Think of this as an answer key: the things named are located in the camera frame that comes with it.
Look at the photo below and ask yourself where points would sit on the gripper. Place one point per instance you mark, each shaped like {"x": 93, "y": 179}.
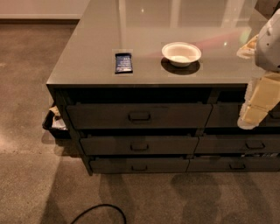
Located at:
{"x": 269, "y": 46}

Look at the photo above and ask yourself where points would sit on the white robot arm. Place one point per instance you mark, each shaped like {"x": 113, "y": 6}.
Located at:
{"x": 267, "y": 55}

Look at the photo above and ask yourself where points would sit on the grey drawer cabinet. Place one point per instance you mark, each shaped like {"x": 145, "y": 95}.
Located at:
{"x": 85, "y": 72}

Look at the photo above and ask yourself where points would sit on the white bowl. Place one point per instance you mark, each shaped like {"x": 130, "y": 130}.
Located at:
{"x": 181, "y": 54}

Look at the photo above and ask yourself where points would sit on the black bin with trash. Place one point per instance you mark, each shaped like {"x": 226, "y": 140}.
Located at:
{"x": 54, "y": 124}

